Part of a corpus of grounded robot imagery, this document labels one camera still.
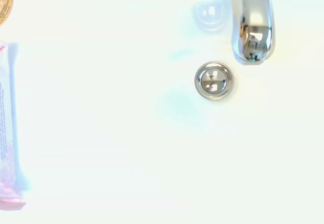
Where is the pink white toothpaste tube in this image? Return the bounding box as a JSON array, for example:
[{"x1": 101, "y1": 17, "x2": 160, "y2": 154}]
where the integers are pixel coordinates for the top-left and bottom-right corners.
[{"x1": 0, "y1": 40, "x2": 27, "y2": 211}]

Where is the chrome sink drain stopper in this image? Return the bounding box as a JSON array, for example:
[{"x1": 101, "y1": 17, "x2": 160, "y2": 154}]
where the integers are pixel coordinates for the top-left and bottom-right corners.
[{"x1": 194, "y1": 61, "x2": 234, "y2": 101}]

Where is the chrome faucet spout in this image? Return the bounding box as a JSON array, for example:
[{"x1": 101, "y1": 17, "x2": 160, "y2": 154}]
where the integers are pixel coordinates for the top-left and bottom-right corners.
[{"x1": 174, "y1": 0, "x2": 288, "y2": 65}]

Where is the white ceramic sink basin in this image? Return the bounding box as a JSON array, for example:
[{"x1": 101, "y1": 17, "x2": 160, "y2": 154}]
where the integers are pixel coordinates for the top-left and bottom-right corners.
[{"x1": 0, "y1": 0, "x2": 324, "y2": 224}]

